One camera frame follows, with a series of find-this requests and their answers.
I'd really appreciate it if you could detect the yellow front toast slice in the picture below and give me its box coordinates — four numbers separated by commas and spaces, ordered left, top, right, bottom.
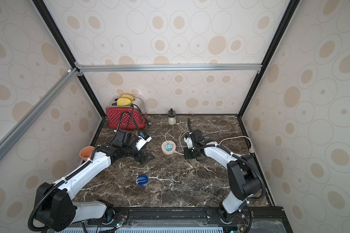
117, 97, 132, 106

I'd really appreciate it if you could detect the black toaster power cord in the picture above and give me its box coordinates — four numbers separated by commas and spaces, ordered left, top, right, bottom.
125, 103, 152, 129

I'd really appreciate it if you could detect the silver aluminium rear rail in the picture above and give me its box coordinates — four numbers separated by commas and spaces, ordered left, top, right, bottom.
78, 64, 262, 72

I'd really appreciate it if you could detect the glass jar with black lid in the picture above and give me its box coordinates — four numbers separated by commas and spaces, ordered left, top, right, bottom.
167, 108, 177, 125

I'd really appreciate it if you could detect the orange plastic cup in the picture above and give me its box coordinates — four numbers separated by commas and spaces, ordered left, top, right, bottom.
79, 146, 94, 161

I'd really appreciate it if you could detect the silver aluminium rail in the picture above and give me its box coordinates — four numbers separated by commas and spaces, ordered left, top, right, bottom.
78, 64, 262, 72
0, 68, 78, 161

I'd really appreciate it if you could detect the red toaster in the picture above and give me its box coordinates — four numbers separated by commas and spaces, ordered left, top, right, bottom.
106, 105, 148, 129

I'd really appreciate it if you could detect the pink round power strip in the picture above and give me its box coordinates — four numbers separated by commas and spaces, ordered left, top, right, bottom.
161, 140, 176, 155

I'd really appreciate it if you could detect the teal usb charger adapter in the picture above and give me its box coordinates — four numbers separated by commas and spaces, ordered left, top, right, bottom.
165, 144, 174, 152

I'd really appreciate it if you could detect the silver aluminium left rail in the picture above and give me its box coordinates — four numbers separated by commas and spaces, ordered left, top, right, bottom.
0, 68, 78, 161

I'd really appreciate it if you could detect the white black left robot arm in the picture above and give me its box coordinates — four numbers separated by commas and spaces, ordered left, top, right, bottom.
27, 128, 153, 232

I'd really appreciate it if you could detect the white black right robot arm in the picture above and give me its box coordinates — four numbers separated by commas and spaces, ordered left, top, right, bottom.
183, 119, 266, 217

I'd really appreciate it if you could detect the yellow rear toast slice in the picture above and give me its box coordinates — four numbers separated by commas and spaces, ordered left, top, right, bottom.
121, 93, 135, 102

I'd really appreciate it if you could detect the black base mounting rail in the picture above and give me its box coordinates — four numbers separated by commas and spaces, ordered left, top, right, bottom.
42, 206, 292, 233

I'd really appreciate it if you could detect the yellow toast slice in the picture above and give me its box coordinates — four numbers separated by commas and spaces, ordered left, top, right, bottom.
121, 93, 135, 102
117, 97, 132, 106

